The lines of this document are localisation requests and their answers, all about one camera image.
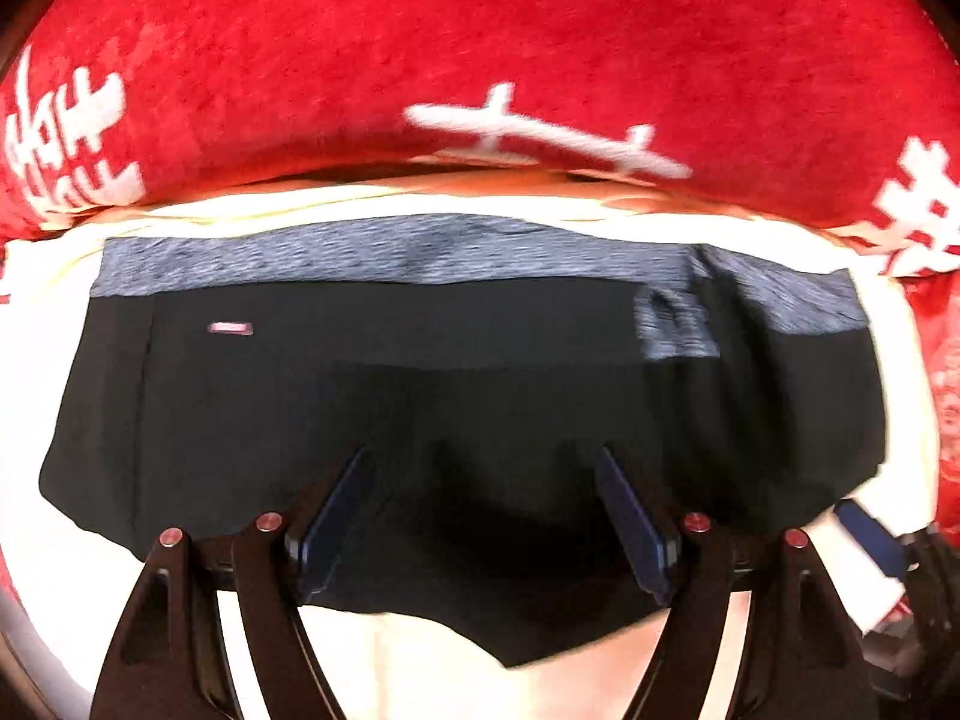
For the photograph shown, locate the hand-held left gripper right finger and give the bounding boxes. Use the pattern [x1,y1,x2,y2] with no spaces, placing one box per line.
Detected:
[594,448,880,720]

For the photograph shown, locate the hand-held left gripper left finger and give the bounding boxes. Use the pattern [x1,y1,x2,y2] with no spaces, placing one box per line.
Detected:
[90,448,377,720]

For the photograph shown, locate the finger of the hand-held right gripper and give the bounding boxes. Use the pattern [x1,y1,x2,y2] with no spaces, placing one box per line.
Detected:
[834,499,931,587]

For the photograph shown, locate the black pants with blue trim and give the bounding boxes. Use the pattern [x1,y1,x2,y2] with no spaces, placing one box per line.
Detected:
[37,214,887,670]

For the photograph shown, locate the red embroidered pillow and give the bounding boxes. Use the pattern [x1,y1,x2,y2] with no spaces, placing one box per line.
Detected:
[898,274,960,511]

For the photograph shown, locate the red blanket with white characters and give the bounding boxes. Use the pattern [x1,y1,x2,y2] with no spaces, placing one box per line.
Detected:
[0,0,960,282]

